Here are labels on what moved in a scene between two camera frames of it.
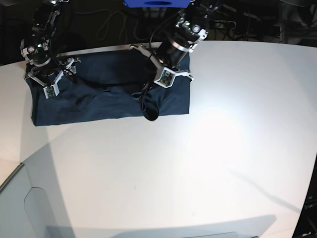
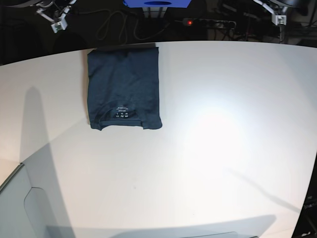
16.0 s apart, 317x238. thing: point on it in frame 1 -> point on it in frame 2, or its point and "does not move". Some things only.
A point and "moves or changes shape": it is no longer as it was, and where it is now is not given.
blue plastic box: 159,4 does not move
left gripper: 50,73 -> 60,23
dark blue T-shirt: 105,86 moves or changes shape
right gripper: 141,48 -> 280,15
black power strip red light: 222,24 does not move
